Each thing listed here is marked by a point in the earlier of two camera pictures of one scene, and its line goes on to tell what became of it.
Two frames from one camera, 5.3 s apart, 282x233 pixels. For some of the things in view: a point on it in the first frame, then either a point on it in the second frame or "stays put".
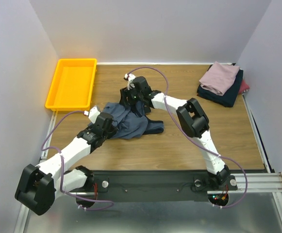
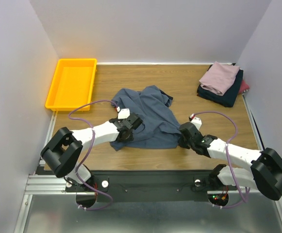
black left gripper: x=113 y=131 -> x=130 y=138
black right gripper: x=125 y=96 -> x=186 y=132
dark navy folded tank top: x=227 y=99 stays put
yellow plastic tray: x=73 y=88 stays put
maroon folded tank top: x=243 y=87 stays put
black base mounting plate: x=157 y=186 stays put
